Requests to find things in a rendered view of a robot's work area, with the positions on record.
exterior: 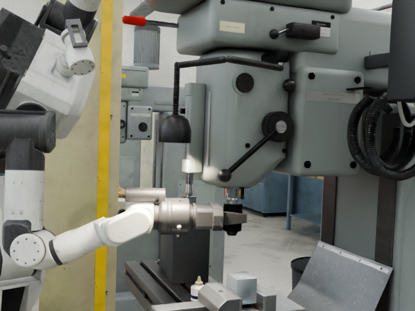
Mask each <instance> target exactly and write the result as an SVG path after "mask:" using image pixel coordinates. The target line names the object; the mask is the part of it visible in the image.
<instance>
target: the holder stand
mask: <svg viewBox="0 0 415 311"><path fill-rule="evenodd" d="M210 232H211V230H192V228H190V229H189V232H188V234H180V235H179V237H176V234H161V248H160V266H161V268H162V269H163V271H164V273H165V274H166V276H167V277H168V279H169V281H170V282H171V283H172V284H183V283H195V282H196V281H197V279H198V277H199V276H200V277H201V281H202V282H203V283H207V282H208V281H209V249H210Z"/></svg>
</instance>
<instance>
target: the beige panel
mask: <svg viewBox="0 0 415 311"><path fill-rule="evenodd" d="M123 16H124V0H101V3H100V5H99V7H98V10H97V12H96V15H95V17H94V18H95V19H97V20H98V24H97V26H96V29H95V31H94V33H93V36H92V37H91V40H90V42H89V44H88V47H89V48H90V49H91V52H92V55H93V59H94V62H95V65H96V66H95V68H94V70H95V73H96V75H95V78H94V81H93V84H92V86H91V89H90V92H89V95H88V98H87V100H86V103H85V106H84V109H83V112H82V114H81V116H80V119H78V121H77V123H76V124H75V126H74V127H73V128H72V130H71V131H70V133H69V134H68V136H67V137H66V138H64V139H56V146H55V148H54V149H53V150H52V152H50V153H49V154H47V153H44V152H43V154H44V156H45V166H44V203H43V226H44V227H45V228H46V229H47V230H49V231H52V232H53V233H54V234H55V235H56V236H58V235H60V234H62V233H65V232H66V231H70V230H74V229H77V228H79V227H81V226H83V225H86V224H88V223H91V222H93V221H95V220H97V219H99V218H102V217H105V218H111V217H114V216H116V215H118V195H119V151H120V107H121V84H122V40H123V22H122V17H123ZM116 263H117V247H112V246H111V247H109V246H103V247H100V248H99V249H96V250H94V251H92V252H89V253H87V254H86V255H84V256H83V257H81V258H80V259H78V260H75V261H73V262H70V263H68V264H67V265H64V264H63V265H58V266H56V267H54V268H50V269H47V270H45V279H44V286H43V288H42V290H41V292H40V295H39V296H38V311H115V286H116Z"/></svg>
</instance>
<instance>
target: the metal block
mask: <svg viewBox="0 0 415 311"><path fill-rule="evenodd" d="M226 287H227V288H229V289H230V290H231V291H233V292H234V293H235V294H237V295H238V296H240V297H241V298H242V299H243V302H242V305H244V304H255V303H256V293H257V278H256V277H255V276H253V275H251V274H249V273H248V272H231V273H227V279H226Z"/></svg>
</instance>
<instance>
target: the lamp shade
mask: <svg viewBox="0 0 415 311"><path fill-rule="evenodd" d="M158 142H162V143H191V127H190V123H189V121H188V119H186V118H185V117H184V116H182V115H180V114H172V115H168V116H166V117H165V118H163V119H162V122H161V124H160V127H159V134H158Z"/></svg>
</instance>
